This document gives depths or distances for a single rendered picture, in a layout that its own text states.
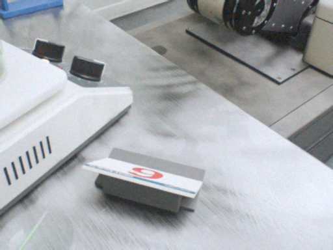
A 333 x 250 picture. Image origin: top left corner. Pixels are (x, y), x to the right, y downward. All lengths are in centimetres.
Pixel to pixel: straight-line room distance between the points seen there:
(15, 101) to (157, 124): 16
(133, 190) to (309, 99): 88
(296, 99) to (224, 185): 80
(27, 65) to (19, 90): 4
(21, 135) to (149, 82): 20
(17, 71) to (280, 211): 25
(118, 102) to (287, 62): 93
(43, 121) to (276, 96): 88
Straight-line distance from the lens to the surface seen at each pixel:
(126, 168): 33
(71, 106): 34
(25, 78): 33
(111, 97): 38
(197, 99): 44
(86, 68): 39
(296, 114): 109
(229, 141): 40
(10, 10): 64
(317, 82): 123
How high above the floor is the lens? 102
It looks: 37 degrees down
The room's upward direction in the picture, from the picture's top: 1 degrees clockwise
